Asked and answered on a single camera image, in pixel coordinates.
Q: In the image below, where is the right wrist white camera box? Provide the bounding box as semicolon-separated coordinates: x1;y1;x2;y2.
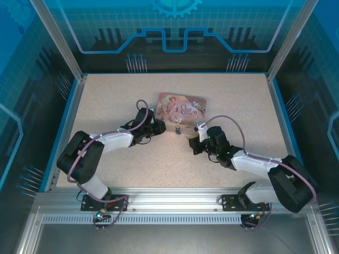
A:
194;121;210;143

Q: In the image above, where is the aluminium frame post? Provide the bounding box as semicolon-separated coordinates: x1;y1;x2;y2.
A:
29;0;88;82
266;0;320;82

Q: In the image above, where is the slotted grey cable duct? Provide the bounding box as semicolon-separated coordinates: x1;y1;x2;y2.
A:
41;214;243;225

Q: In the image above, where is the right aluminium frame post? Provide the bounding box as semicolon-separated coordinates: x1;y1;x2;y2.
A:
266;0;320;82

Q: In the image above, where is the pink printed tin box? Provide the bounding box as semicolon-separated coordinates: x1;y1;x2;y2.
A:
156;92;208;130

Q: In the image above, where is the aluminium mounting rail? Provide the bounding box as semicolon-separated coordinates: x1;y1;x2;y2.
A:
34;187;318;212

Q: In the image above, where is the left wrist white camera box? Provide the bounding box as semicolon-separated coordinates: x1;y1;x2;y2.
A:
147;105;157;124

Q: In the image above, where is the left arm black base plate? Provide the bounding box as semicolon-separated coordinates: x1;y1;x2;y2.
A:
81;194;130;212

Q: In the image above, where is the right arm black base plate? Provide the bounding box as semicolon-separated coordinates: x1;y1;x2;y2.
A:
220;194;271;212

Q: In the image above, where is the left aluminium frame post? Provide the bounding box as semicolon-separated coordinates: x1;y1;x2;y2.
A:
29;0;88;82

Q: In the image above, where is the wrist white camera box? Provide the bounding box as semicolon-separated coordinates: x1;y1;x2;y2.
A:
147;105;157;124
194;121;210;143

